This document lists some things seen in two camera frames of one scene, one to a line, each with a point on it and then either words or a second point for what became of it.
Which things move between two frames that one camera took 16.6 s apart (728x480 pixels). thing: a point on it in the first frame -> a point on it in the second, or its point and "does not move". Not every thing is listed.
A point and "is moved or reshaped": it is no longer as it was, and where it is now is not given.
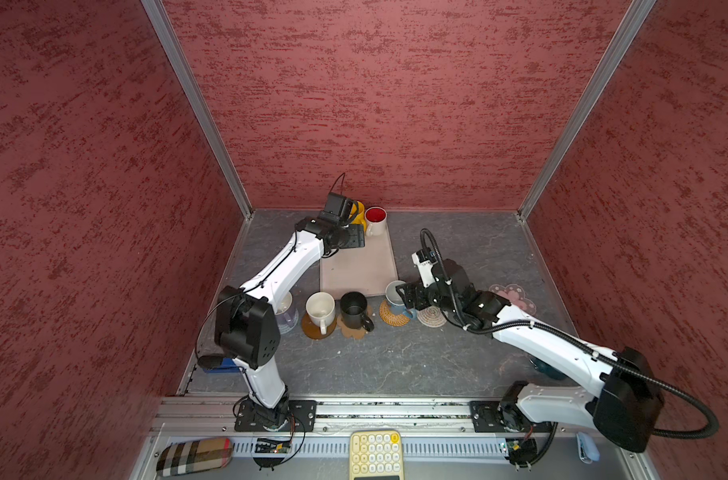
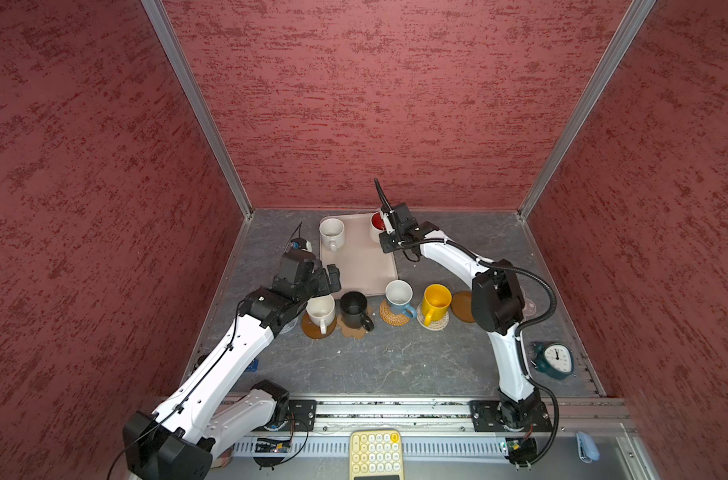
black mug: [353, 308] does not move
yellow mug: [360, 220] is moved or reshaped
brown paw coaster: [359, 333] does not move
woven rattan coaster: [394, 320] does not move
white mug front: [320, 308] does not move
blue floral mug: [395, 301] does not move
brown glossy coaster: [313, 331] does not move
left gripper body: [349, 237] -> [318, 285]
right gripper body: [430, 296] -> [393, 241]
